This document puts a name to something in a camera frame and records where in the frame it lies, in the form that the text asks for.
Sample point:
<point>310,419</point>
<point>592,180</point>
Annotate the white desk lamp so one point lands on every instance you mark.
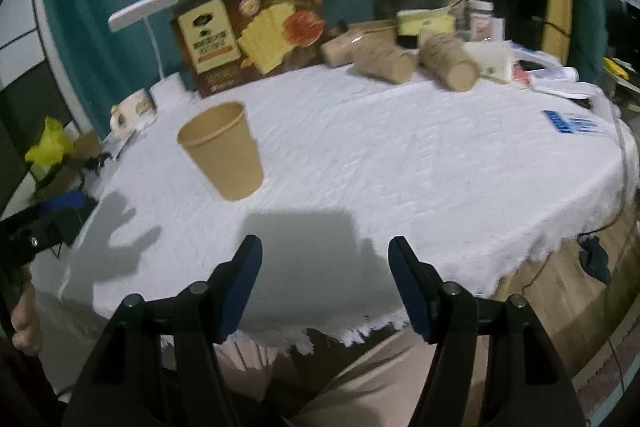
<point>145,7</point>

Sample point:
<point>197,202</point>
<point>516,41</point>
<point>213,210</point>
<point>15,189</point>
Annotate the yellow butter tub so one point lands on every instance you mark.
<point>425,22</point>

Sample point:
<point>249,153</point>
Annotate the white-lidded jar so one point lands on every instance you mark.
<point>481,22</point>

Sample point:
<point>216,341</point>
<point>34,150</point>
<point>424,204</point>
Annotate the white tablecloth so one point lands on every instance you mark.
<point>375,167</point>

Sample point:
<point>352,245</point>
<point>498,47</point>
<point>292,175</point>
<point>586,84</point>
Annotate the person's beige pants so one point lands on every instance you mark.
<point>360,382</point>

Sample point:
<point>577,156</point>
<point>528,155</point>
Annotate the printed brown paper cup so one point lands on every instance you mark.
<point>450,62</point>
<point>387,62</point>
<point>340,49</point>

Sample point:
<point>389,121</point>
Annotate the black plug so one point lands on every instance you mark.
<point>595,257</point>

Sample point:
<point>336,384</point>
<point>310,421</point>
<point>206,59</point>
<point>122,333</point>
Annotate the white tube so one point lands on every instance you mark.
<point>552,76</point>

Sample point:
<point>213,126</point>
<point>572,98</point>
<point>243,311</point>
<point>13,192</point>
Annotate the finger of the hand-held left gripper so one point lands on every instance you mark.
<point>47,227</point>

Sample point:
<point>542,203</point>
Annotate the white paper packet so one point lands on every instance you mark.
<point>495,59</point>

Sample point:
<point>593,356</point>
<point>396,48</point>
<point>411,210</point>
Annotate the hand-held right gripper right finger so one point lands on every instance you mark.
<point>411,294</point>

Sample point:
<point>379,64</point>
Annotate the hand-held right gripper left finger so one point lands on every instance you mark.
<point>242,287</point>

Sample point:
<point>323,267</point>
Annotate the yellow plastic bag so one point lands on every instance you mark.
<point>47,144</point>

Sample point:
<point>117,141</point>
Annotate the brown cracker box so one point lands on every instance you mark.
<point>250,32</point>

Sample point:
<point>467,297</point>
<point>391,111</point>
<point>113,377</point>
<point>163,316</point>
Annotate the person's left hand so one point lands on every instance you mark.
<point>27,322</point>

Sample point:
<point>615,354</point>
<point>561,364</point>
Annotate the cardboard box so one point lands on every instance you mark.
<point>70,167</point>

